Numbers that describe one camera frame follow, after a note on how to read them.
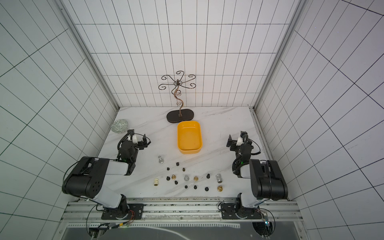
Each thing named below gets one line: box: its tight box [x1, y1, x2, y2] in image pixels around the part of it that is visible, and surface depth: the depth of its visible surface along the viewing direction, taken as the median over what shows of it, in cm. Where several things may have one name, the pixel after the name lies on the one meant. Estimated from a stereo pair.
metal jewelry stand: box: [158, 70, 196, 124], surface depth 108 cm
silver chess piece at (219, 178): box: [215, 173, 223, 184], surface depth 85 cm
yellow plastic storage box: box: [177, 120, 203, 155], surface depth 102 cm
